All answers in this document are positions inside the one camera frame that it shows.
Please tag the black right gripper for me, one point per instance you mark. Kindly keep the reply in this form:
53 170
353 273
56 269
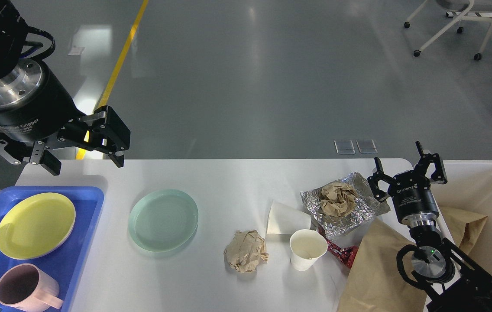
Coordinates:
412 197

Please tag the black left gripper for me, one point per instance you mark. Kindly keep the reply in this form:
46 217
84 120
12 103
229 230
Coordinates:
34 105

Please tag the light green plate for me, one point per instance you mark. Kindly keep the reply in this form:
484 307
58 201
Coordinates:
163 220

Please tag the pink mug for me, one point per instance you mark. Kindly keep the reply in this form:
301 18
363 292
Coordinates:
28 288

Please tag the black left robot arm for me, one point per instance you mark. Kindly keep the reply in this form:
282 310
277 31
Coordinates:
18 40

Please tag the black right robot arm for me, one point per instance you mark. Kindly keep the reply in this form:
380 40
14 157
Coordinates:
450 278

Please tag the floor socket cover right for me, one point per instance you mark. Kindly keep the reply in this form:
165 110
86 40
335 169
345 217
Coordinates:
367 146

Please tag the floor socket cover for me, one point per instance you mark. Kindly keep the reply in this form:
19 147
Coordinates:
344 147
367 146

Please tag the brown paper in bin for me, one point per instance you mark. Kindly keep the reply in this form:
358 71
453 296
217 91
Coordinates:
465 226

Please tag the crumpled paper on foil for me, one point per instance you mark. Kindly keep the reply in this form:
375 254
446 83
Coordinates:
338 199

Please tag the floor socket cover left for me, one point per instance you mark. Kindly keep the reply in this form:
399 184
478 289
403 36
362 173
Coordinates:
344 147

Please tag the yellow plate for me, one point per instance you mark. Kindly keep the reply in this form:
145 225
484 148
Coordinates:
37 226

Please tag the red snack wrapper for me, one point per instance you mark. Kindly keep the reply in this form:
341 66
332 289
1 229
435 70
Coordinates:
346 255

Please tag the brown paper bag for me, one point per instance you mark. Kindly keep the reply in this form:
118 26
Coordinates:
374 284

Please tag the white paper cup upright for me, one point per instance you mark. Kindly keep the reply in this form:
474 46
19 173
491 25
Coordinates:
307 246

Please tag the flattened white paper cup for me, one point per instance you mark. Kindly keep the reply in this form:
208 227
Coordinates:
283 219

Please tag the blue plastic tray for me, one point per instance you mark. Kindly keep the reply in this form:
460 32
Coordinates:
65 264

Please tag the crumpled brown paper ball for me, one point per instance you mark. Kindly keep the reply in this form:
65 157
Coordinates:
246 251

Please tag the white office chair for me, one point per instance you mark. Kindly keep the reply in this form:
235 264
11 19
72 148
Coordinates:
472 10

